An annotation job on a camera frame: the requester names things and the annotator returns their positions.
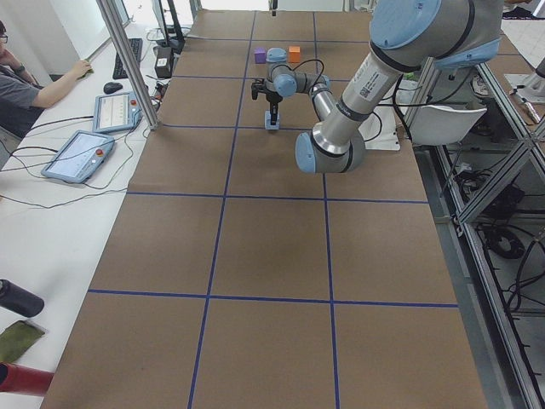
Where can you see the orange foam block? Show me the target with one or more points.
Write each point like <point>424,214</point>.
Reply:
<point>294,54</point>

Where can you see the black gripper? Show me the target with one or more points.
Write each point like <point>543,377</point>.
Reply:
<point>272,100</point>

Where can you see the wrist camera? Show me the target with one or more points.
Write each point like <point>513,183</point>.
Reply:
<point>258,86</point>

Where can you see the black monitor stand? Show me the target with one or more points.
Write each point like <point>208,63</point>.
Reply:
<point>172,33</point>

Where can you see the black water bottle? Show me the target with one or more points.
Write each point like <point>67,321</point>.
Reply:
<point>19,300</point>

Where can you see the operator forearm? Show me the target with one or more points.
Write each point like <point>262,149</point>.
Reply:
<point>56,91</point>

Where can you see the white chair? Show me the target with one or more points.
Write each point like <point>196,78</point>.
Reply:
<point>441,125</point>

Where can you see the far teach pendant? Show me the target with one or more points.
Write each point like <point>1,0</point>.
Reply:
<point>116,112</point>

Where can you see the aluminium frame post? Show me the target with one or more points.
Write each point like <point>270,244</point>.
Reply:
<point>119,38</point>

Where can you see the green cloth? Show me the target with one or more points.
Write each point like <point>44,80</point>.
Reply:
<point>17,339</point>

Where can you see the operator hand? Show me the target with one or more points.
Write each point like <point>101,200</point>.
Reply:
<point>80,69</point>

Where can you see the black computer mouse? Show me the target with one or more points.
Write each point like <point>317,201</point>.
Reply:
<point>112,87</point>

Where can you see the purple foam block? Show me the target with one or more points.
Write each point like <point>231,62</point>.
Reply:
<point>260,56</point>

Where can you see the teach pendant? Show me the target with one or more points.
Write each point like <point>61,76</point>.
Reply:
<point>80,157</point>
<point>116,112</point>

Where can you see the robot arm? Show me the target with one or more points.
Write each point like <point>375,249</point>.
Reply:
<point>403,34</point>

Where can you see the white camera mast base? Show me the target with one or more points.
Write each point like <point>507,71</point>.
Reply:
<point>379,130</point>

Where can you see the black box on table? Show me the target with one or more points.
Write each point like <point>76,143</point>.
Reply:
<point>164,62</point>

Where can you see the near teach pendant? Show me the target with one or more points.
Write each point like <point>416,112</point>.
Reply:
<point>80,157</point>

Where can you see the red bottle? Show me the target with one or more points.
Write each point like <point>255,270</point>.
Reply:
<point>24,380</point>

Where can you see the light blue foam block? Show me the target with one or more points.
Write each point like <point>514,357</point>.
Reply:
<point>271,126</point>

